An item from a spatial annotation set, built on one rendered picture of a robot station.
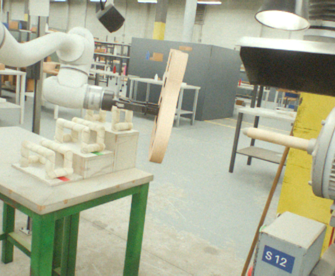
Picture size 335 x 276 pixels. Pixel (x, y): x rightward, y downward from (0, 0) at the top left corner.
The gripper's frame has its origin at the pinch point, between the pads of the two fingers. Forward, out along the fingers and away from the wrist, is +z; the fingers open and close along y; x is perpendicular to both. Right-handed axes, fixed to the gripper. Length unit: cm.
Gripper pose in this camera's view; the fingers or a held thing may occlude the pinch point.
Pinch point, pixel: (157, 109)
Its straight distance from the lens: 134.7
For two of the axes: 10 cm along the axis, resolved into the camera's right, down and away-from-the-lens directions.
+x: 1.9, -9.6, -1.9
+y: 0.5, 2.0, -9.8
